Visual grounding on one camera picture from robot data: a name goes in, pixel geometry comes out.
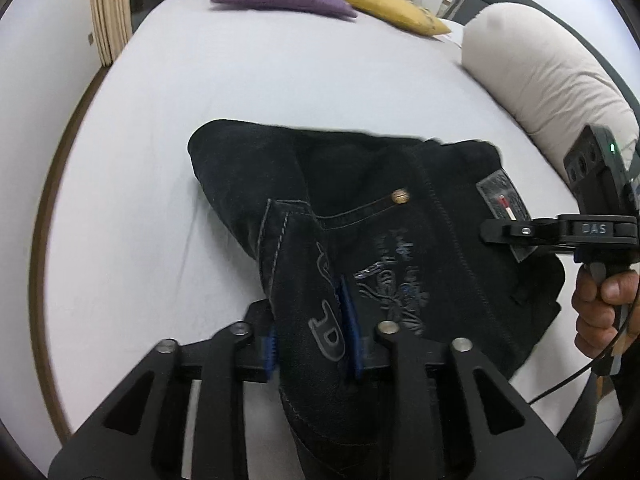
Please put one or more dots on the person right hand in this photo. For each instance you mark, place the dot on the person right hand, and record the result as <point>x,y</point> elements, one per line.
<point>595,305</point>

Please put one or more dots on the yellow cushion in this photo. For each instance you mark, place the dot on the yellow cushion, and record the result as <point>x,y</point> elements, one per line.
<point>403,14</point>

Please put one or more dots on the dark grey headboard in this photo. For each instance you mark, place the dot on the dark grey headboard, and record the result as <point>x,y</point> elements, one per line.
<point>463,11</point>

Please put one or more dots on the rolled white duvet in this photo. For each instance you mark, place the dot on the rolled white duvet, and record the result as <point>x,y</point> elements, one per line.
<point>546,80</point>

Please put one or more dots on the black denim pants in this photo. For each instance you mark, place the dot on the black denim pants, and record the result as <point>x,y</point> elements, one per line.
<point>314,207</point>

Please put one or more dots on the white bed mattress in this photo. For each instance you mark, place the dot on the white bed mattress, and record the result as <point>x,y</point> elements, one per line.
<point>138,255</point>

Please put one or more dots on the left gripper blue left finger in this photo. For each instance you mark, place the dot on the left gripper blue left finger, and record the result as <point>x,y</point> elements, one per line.
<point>138,430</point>

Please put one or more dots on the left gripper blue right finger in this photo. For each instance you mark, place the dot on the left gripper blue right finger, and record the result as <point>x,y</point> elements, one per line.
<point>438,401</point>

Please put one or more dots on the left beige curtain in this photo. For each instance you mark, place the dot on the left beige curtain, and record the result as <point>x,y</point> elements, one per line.
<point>112,28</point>

